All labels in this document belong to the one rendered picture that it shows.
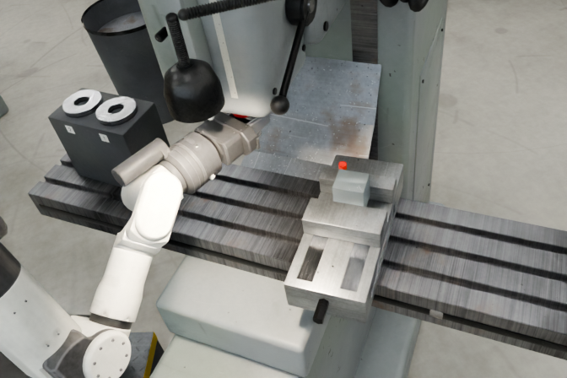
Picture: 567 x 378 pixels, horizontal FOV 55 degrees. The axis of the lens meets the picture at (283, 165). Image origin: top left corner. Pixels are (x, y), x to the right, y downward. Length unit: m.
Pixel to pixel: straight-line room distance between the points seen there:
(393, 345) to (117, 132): 1.14
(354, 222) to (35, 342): 0.55
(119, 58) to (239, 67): 2.14
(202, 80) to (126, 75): 2.35
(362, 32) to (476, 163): 1.57
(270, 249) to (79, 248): 1.67
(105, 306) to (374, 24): 0.80
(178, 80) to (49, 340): 0.39
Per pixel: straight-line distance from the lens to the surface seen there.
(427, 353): 2.10
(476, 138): 2.86
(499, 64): 3.41
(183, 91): 0.65
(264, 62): 0.82
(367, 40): 1.28
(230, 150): 0.95
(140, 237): 0.87
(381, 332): 1.90
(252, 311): 1.14
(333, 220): 1.01
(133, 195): 0.91
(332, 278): 0.98
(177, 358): 1.27
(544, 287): 1.10
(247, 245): 1.14
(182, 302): 1.19
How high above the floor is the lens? 1.86
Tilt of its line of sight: 43 degrees down
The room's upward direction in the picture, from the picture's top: 10 degrees counter-clockwise
